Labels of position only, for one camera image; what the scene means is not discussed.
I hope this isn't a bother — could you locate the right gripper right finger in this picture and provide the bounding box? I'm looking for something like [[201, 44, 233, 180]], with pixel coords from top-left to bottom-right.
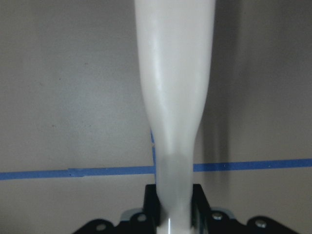
[[192, 184, 296, 234]]

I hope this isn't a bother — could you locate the white hand brush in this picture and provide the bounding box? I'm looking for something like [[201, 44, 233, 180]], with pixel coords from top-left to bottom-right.
[[135, 0, 216, 234]]

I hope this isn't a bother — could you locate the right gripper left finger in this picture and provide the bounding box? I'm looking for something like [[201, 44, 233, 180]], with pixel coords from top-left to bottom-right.
[[74, 184, 160, 234]]

